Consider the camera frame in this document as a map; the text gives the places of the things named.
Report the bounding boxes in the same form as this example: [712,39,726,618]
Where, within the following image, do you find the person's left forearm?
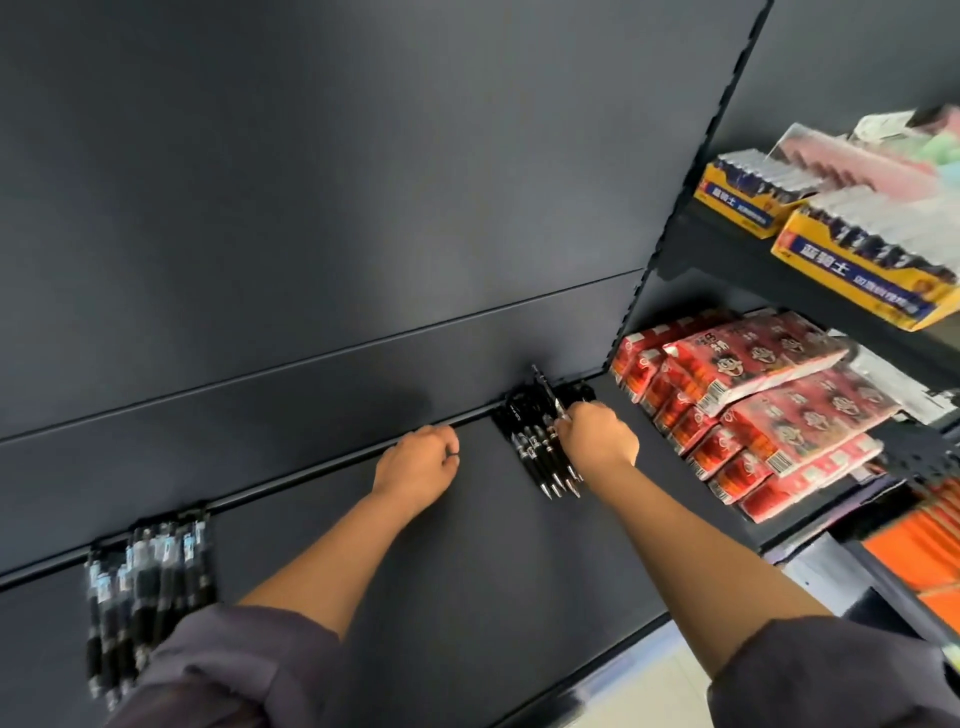
[238,494,421,639]

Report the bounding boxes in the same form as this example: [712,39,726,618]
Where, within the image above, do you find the row of clear-barrel pens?
[82,509,219,714]

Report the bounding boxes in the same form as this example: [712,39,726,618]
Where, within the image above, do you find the aligned bundle of black pens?
[491,378,598,502]

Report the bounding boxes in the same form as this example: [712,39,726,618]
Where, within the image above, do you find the person's right forearm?
[588,464,834,676]

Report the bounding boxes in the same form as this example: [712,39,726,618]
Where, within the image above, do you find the white plastic wrapper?
[830,329,955,427]

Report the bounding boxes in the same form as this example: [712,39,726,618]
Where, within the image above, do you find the grey left sleeve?
[104,603,346,728]

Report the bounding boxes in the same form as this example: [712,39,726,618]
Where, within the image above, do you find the orange object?
[862,479,960,639]

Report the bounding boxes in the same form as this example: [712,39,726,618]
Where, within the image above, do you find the person's right hand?
[553,401,641,489]

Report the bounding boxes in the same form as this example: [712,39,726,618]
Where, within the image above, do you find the grey right sleeve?
[706,614,960,728]

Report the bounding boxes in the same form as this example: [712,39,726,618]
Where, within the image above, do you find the grey sleeve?
[706,614,960,728]
[104,603,346,728]

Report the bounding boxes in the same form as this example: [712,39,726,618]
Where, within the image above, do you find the person's left hand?
[372,425,461,519]

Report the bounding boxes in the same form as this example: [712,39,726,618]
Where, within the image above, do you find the black stocked shelf unit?
[607,0,960,654]

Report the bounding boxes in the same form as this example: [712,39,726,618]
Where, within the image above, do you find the yellow blue battery box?
[693,149,823,240]
[770,185,960,333]

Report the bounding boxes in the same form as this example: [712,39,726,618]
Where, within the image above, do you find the plastic-wrapped red packets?
[776,123,946,202]

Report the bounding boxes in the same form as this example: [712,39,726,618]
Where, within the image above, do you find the black rubber-grip pen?
[530,363,573,423]

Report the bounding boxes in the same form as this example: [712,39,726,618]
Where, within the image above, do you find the dark grey shelf unit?
[0,0,774,728]

